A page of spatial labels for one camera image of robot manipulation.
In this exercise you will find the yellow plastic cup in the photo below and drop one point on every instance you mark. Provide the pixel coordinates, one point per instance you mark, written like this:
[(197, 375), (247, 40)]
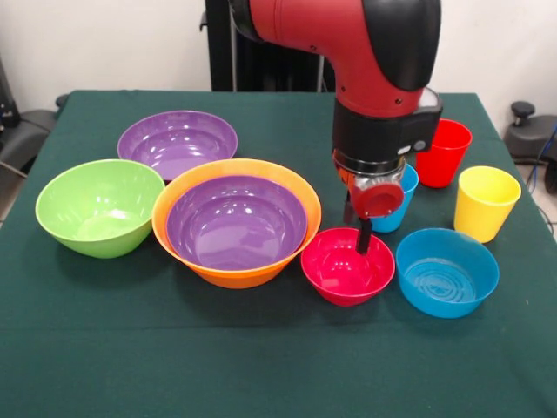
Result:
[(483, 213)]

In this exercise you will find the dark green tablecloth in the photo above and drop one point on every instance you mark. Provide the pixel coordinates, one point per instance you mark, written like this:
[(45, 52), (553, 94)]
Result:
[(278, 348)]

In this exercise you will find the blue plastic cup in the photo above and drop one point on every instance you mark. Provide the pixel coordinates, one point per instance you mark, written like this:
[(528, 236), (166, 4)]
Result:
[(391, 220)]

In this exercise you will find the pink plastic bowl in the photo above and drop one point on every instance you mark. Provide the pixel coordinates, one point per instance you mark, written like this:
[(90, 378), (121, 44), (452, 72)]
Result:
[(344, 274)]

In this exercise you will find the green plastic bowl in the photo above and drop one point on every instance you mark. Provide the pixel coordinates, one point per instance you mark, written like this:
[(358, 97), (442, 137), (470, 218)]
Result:
[(100, 209)]

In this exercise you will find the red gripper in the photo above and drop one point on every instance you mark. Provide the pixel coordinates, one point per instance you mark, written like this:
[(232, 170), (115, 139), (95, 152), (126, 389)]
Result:
[(378, 200)]

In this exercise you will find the black padded chair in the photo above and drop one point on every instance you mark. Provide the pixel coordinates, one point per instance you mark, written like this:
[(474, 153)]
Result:
[(26, 135)]

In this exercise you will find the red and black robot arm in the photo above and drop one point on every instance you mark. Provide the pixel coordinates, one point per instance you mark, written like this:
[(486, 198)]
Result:
[(374, 65)]

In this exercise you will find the purple plastic bowl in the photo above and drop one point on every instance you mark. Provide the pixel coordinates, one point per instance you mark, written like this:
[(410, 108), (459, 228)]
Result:
[(237, 222), (176, 139)]

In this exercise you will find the blue plastic bowl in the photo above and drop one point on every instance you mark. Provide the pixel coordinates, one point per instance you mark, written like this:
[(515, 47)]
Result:
[(444, 278)]

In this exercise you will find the red plastic cup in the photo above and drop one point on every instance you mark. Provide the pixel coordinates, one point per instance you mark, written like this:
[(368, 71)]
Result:
[(448, 165)]

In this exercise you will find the large orange plastic bowl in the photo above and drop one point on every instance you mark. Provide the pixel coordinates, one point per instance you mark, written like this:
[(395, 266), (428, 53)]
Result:
[(237, 278)]

